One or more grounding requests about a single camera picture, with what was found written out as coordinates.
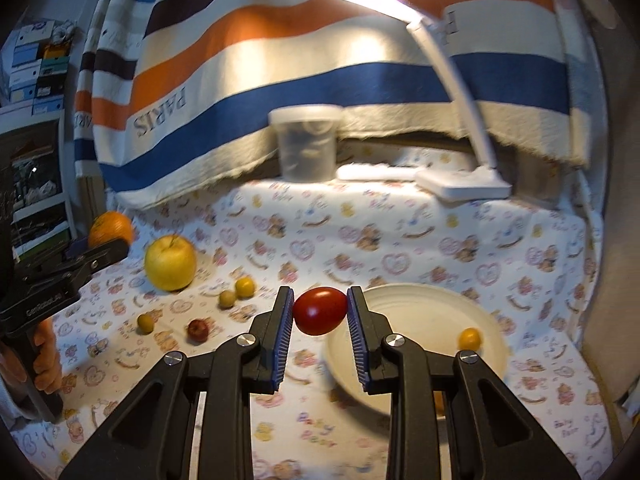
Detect stacked storage boxes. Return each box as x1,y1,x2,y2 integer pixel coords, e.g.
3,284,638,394
2,21,75,117

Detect yellow kumquat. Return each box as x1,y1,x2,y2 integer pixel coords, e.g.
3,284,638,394
234,275,256,299
458,327,483,352

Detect baby bear print cloth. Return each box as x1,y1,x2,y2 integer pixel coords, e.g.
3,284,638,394
12,171,613,479

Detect yellow kumquat front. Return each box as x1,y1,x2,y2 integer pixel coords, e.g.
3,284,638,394
458,327,483,352

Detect clear plastic lidded jar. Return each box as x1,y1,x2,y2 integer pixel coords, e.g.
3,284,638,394
268,104,343,183

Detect yellow kumquat centre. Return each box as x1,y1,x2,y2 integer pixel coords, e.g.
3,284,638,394
234,275,256,299

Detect cream round plate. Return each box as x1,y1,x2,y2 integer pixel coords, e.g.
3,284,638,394
323,284,510,416

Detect small dark red apple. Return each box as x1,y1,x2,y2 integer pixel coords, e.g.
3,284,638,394
186,318,209,344

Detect brown-green round fruit front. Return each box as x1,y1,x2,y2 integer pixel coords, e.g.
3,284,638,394
137,313,155,335

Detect white desk lamp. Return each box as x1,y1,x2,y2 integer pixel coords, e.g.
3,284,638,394
248,0,513,204

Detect orange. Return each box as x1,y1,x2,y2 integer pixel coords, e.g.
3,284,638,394
88,211,134,248

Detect yellow apple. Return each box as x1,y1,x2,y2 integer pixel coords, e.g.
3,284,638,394
144,234,198,292

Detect red cherry tomato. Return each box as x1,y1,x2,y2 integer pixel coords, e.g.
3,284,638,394
293,287,347,336

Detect striped Paris blanket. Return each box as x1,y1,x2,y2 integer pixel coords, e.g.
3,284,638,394
74,0,593,209

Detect brown-green round fruit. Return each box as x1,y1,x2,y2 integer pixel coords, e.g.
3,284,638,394
218,289,236,310
137,313,155,335

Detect white remote control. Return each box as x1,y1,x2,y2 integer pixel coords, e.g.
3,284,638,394
335,164,419,182

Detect left hand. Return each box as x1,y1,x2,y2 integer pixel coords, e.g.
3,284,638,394
1,318,63,394

